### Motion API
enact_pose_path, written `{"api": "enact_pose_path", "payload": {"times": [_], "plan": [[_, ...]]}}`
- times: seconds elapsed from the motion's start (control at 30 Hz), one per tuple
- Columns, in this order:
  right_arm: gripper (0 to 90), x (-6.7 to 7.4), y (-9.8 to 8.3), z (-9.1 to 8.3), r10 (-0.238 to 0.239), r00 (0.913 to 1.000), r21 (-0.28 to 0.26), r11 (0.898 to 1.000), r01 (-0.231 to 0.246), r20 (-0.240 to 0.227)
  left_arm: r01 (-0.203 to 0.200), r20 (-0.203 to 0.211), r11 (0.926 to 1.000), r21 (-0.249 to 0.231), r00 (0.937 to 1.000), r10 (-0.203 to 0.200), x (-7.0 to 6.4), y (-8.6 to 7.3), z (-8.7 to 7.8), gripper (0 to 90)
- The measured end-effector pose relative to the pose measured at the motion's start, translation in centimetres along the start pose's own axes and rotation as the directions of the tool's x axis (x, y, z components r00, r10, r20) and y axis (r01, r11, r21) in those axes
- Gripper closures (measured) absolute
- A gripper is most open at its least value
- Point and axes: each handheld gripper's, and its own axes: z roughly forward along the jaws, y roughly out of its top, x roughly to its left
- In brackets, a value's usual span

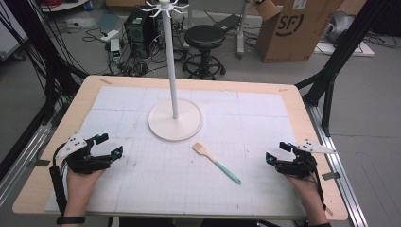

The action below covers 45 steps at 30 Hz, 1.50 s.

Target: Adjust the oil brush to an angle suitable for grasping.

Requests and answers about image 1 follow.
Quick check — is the spatula with teal handle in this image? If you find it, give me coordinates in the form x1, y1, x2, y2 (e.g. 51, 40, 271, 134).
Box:
191, 141, 243, 186

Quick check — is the brown cardboard box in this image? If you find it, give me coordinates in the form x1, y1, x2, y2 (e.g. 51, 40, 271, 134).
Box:
253, 0, 346, 64

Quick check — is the white hook stand rack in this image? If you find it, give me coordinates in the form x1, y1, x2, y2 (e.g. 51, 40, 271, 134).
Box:
138, 0, 204, 142

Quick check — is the grey rounded object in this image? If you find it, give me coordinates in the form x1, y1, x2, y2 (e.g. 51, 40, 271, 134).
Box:
323, 10, 357, 44

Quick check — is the white grid mat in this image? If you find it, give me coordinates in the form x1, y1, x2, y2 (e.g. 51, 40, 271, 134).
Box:
44, 85, 308, 218

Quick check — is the white flat board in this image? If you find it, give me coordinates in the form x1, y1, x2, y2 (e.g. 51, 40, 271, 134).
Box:
313, 40, 375, 58

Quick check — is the white stand post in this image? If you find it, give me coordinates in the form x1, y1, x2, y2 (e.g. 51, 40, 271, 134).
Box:
235, 0, 253, 60

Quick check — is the small white device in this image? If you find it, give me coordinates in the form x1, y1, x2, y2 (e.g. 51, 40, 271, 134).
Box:
109, 38, 123, 64

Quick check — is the black metal frame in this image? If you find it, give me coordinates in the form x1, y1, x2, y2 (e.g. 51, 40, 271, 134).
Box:
3, 0, 90, 127
294, 0, 392, 138

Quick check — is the black wristband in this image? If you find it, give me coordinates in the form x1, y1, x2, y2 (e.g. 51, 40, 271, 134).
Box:
56, 216, 87, 226

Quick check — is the white power strip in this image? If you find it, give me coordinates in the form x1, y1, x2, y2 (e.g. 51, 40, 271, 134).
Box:
99, 28, 121, 44

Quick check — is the person's right hand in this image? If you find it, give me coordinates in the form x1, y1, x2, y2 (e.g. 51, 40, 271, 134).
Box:
285, 175, 329, 226

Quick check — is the aluminium rail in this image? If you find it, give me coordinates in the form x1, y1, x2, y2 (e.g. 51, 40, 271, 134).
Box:
304, 102, 371, 227
0, 103, 61, 207

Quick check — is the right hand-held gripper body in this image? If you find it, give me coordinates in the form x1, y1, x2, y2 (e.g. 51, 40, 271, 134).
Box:
273, 138, 338, 180

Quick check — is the tangle of floor cables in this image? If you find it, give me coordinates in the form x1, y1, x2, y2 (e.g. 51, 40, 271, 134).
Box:
82, 26, 190, 79

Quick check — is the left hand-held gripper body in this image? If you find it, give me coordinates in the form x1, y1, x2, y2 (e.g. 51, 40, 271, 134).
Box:
56, 132, 113, 175

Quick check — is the person's left hand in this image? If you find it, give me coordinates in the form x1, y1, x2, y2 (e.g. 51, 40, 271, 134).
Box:
63, 168, 106, 218

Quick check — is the black computer tower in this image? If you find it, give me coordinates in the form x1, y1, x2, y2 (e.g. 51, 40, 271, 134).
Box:
123, 6, 166, 60

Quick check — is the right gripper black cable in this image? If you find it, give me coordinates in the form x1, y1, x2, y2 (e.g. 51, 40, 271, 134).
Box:
309, 157, 327, 212

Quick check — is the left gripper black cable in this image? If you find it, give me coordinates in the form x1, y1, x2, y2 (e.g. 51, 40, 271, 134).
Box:
48, 143, 69, 218

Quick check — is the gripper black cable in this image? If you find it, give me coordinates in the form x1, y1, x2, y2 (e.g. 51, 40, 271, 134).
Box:
309, 157, 327, 212
48, 143, 69, 218

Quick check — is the black round stool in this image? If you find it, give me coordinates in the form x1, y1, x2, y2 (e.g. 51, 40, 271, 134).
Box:
182, 24, 228, 81

